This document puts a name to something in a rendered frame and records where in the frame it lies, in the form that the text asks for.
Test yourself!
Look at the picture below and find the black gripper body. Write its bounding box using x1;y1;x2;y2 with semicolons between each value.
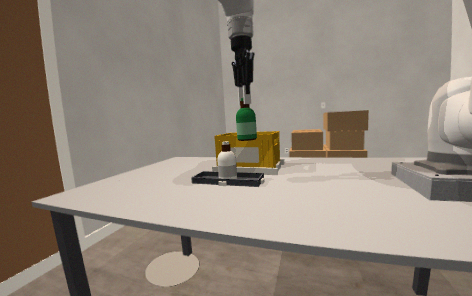
231;35;252;63

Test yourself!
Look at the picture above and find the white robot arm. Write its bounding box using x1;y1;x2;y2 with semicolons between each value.
218;0;472;175

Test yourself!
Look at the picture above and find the cream-white bottle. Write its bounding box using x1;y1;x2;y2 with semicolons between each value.
217;142;237;179

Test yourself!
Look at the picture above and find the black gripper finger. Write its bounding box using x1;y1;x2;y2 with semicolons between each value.
238;51;254;104
232;56;243;105

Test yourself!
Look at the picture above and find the green bottle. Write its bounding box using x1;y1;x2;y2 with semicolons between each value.
236;98;257;141

